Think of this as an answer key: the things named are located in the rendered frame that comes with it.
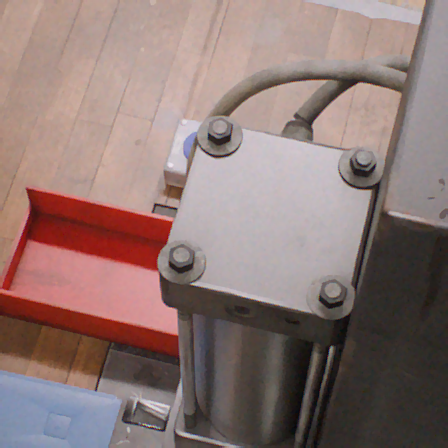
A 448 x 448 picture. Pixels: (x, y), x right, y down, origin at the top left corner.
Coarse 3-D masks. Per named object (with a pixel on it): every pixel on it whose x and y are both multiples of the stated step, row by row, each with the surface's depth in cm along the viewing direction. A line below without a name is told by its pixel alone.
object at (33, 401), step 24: (0, 384) 106; (24, 384) 106; (0, 408) 105; (24, 408) 105; (48, 408) 105; (72, 408) 105; (96, 408) 105; (0, 432) 104; (24, 432) 104; (72, 432) 104; (96, 432) 104
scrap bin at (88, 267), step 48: (48, 192) 119; (48, 240) 123; (96, 240) 123; (144, 240) 123; (0, 288) 117; (48, 288) 120; (96, 288) 120; (144, 288) 120; (96, 336) 118; (144, 336) 114
